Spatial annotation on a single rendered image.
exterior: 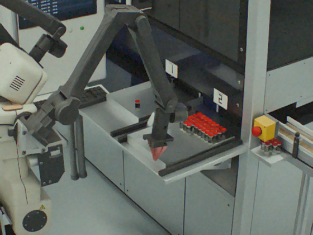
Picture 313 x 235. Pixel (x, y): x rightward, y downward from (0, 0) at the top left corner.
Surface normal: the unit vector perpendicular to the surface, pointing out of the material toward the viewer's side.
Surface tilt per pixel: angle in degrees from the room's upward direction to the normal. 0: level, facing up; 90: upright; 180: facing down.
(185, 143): 0
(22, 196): 90
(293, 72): 90
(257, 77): 90
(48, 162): 90
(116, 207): 0
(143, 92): 0
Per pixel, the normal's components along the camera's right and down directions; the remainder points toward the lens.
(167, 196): -0.83, 0.28
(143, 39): 0.51, 0.58
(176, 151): 0.00, -0.87
